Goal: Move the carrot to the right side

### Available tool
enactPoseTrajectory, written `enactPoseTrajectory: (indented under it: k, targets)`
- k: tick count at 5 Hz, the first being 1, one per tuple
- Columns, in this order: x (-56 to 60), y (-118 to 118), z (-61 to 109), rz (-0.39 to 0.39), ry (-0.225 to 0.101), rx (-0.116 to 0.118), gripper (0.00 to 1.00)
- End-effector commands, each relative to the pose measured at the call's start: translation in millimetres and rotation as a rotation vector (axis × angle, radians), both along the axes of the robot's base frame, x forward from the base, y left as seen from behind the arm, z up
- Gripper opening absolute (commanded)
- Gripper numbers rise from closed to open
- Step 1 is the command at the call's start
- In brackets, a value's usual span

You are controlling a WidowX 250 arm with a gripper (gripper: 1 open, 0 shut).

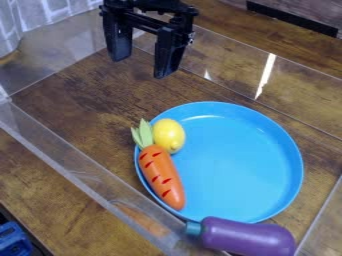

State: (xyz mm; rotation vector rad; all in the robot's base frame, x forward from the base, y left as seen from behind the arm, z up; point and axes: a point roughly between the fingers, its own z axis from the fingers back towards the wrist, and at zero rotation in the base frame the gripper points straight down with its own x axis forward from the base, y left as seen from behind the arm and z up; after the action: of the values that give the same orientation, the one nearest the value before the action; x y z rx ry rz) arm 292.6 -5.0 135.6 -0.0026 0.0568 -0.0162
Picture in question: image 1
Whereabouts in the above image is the yellow toy lemon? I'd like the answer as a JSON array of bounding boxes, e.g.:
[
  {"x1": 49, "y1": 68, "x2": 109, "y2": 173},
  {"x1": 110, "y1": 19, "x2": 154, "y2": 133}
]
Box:
[{"x1": 153, "y1": 118, "x2": 186, "y2": 154}]

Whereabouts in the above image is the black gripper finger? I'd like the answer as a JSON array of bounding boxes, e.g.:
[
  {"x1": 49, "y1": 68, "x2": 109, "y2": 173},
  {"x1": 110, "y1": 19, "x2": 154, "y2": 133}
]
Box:
[
  {"x1": 154, "y1": 26, "x2": 194, "y2": 79},
  {"x1": 104, "y1": 13, "x2": 134, "y2": 62}
]

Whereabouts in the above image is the orange toy carrot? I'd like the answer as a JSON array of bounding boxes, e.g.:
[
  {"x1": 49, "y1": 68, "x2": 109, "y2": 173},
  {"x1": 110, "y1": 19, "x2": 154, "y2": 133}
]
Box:
[{"x1": 132, "y1": 119, "x2": 186, "y2": 210}]

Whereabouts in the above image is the blue plastic crate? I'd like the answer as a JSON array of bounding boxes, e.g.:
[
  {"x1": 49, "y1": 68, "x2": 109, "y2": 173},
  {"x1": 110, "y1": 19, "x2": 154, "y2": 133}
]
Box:
[{"x1": 0, "y1": 221, "x2": 33, "y2": 256}]

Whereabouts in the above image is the white grid curtain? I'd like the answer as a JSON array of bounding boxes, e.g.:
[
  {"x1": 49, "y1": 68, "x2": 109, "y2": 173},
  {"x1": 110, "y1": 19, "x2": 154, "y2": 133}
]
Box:
[{"x1": 0, "y1": 0, "x2": 104, "y2": 58}]

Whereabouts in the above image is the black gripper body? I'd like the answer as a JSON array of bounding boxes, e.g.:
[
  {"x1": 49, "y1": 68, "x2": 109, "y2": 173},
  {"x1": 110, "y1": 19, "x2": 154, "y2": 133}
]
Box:
[{"x1": 101, "y1": 0, "x2": 200, "y2": 33}]

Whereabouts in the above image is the blue plastic plate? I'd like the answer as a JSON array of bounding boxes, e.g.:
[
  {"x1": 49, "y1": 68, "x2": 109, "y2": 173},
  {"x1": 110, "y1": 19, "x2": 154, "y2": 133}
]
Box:
[{"x1": 134, "y1": 101, "x2": 305, "y2": 223}]

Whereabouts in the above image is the purple toy eggplant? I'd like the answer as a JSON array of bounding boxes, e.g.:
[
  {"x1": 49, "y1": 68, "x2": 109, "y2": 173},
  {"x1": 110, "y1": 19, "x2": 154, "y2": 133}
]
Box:
[{"x1": 186, "y1": 217, "x2": 296, "y2": 256}]

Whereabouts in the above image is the dark baseboard strip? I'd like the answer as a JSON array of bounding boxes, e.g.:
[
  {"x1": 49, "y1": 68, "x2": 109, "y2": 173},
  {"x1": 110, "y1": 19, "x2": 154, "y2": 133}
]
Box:
[{"x1": 246, "y1": 0, "x2": 339, "y2": 38}]

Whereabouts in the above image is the clear acrylic enclosure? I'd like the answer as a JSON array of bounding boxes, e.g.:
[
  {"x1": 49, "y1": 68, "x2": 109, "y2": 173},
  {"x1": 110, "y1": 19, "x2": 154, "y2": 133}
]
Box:
[{"x1": 0, "y1": 0, "x2": 342, "y2": 256}]

